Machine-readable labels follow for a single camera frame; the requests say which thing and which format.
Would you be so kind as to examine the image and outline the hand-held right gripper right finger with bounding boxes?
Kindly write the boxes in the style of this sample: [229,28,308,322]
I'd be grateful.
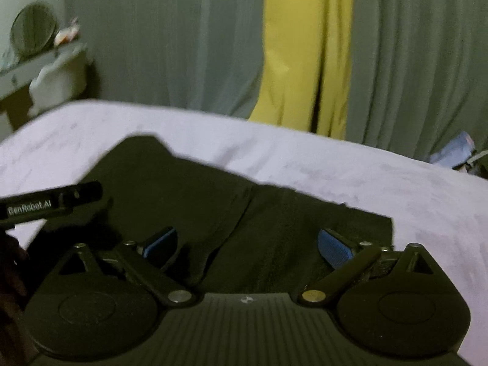
[299,229,435,306]

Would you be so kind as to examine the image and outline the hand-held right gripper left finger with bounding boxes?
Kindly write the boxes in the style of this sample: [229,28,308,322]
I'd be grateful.
[57,227,193,308]

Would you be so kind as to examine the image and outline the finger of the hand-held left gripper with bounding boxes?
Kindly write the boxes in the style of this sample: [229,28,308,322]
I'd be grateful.
[57,181,104,214]

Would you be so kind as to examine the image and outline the dark pants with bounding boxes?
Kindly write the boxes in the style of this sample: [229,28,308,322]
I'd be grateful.
[28,133,395,299]

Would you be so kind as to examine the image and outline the person's left hand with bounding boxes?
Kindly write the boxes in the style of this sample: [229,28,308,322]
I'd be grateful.
[0,232,32,315]

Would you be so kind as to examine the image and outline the lavender bed sheet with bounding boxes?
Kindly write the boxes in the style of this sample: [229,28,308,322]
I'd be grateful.
[0,99,488,366]

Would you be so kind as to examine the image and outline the white bag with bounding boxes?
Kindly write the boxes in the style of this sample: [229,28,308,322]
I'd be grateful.
[28,49,91,117]

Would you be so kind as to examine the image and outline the grey side table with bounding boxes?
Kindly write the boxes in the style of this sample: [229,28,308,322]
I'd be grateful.
[0,42,89,142]

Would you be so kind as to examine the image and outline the blue cloth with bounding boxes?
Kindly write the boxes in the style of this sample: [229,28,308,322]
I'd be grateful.
[429,131,477,169]

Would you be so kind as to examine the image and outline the small pinkish figurine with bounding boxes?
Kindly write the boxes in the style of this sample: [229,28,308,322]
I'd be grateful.
[53,17,81,46]

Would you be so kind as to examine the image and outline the round mirror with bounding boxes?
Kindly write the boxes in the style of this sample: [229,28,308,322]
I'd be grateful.
[9,3,60,55]

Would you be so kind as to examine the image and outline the yellow curtain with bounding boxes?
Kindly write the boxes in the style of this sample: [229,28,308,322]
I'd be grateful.
[248,0,355,138]

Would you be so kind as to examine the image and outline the white cable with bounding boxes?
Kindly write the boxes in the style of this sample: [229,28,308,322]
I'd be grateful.
[462,150,488,173]

